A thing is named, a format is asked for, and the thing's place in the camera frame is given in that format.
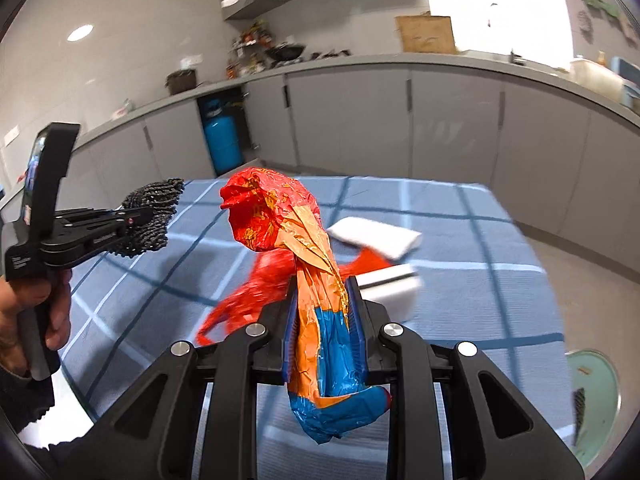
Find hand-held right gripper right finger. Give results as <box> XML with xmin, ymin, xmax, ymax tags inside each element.
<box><xmin>345</xmin><ymin>276</ymin><xmax>586</xmax><ymax>480</ymax></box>

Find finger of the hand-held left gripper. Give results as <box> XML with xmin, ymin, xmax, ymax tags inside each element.
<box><xmin>40</xmin><ymin>227</ymin><xmax>133</xmax><ymax>267</ymax></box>
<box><xmin>52</xmin><ymin>207</ymin><xmax>155</xmax><ymax>235</ymax></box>

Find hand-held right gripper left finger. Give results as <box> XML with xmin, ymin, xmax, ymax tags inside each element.
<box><xmin>87</xmin><ymin>280</ymin><xmax>301</xmax><ymax>480</ymax></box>

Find black foam net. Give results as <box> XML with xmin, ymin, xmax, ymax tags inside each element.
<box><xmin>573</xmin><ymin>386</ymin><xmax>587</xmax><ymax>447</ymax></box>
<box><xmin>120</xmin><ymin>177</ymin><xmax>185</xmax><ymax>260</ymax></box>

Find red orange blue foil wrapper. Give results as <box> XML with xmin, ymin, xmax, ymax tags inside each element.
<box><xmin>220</xmin><ymin>166</ymin><xmax>393</xmax><ymax>445</ymax></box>

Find green enamel basin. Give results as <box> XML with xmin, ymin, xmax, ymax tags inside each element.
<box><xmin>565</xmin><ymin>350</ymin><xmax>621</xmax><ymax>467</ymax></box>

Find person's left hand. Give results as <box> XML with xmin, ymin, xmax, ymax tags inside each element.
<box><xmin>0</xmin><ymin>265</ymin><xmax>74</xmax><ymax>377</ymax></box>

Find thick white sponge block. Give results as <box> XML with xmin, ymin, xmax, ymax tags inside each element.
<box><xmin>357</xmin><ymin>262</ymin><xmax>425</xmax><ymax>321</ymax></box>

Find red plastic bag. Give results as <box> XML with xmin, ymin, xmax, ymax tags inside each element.
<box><xmin>197</xmin><ymin>246</ymin><xmax>397</xmax><ymax>347</ymax></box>

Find flat white sponge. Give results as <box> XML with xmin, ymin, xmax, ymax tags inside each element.
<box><xmin>326</xmin><ymin>216</ymin><xmax>422</xmax><ymax>261</ymax></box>

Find blue checked tablecloth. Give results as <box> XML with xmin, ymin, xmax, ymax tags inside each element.
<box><xmin>57</xmin><ymin>176</ymin><xmax>576</xmax><ymax>480</ymax></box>

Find blue gas cylinder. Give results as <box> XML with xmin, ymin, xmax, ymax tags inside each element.
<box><xmin>202</xmin><ymin>101</ymin><xmax>246</xmax><ymax>174</ymax></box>

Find spice rack with bottles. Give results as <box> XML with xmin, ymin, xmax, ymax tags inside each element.
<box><xmin>227</xmin><ymin>21</ymin><xmax>273</xmax><ymax>79</ymax></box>

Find grey base cabinets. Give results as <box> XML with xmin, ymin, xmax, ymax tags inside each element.
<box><xmin>0</xmin><ymin>55</ymin><xmax>640</xmax><ymax>281</ymax></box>

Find black wok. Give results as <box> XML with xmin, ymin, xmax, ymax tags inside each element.
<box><xmin>265</xmin><ymin>44</ymin><xmax>306</xmax><ymax>62</ymax></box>

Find large wooden cutting board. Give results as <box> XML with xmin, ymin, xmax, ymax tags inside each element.
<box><xmin>395</xmin><ymin>14</ymin><xmax>458</xmax><ymax>55</ymax></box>

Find white plastic basin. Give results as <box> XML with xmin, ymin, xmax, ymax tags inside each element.
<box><xmin>570</xmin><ymin>57</ymin><xmax>626</xmax><ymax>97</ymax></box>

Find window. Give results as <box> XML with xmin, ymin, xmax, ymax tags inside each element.
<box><xmin>425</xmin><ymin>0</ymin><xmax>576</xmax><ymax>68</ymax></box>

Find green striped towel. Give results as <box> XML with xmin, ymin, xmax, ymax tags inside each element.
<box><xmin>575</xmin><ymin>0</ymin><xmax>635</xmax><ymax>25</ymax></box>

